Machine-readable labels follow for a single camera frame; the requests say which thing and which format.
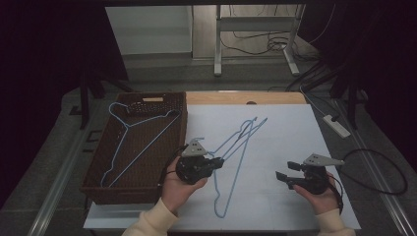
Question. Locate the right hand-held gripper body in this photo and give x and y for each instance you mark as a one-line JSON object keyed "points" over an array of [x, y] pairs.
{"points": [[314, 180]]}

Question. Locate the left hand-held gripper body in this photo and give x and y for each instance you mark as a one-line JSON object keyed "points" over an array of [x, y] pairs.
{"points": [[193, 170]]}

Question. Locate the brown wicker basket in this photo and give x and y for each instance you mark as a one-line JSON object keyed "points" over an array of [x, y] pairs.
{"points": [[157, 177]]}

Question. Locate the person's right hand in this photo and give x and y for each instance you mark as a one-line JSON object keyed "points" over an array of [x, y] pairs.
{"points": [[324, 200]]}

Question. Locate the person's left hand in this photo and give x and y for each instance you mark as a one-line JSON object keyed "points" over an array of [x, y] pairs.
{"points": [[175, 193]]}

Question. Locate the white table mat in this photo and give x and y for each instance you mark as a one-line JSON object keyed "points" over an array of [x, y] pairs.
{"points": [[288, 131]]}

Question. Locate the white power strip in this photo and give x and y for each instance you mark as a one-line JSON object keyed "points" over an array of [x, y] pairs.
{"points": [[337, 128]]}

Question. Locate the black plug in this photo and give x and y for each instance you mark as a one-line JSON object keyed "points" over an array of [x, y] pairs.
{"points": [[335, 118]]}

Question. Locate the dark round desk grommet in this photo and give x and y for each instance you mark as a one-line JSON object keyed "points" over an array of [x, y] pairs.
{"points": [[251, 103]]}

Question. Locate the black metal stand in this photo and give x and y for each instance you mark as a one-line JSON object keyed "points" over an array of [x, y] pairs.
{"points": [[84, 98], [352, 105]]}

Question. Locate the white panel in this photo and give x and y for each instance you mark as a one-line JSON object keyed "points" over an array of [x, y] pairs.
{"points": [[147, 29]]}

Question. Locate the grey metal floor rail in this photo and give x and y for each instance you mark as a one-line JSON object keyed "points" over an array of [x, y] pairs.
{"points": [[390, 200], [59, 183]]}

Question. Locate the white metal desk frame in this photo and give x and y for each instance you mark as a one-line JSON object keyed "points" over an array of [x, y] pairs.
{"points": [[255, 23]]}

